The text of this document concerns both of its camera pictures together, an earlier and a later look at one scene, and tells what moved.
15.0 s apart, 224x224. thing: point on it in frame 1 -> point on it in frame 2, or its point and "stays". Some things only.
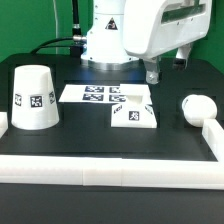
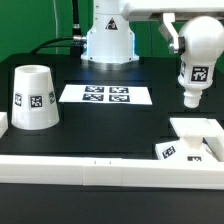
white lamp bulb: (198, 108) -> (203, 50)
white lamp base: (137, 111) -> (190, 146)
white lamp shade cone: (34, 101) stays
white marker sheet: (106, 93) stays
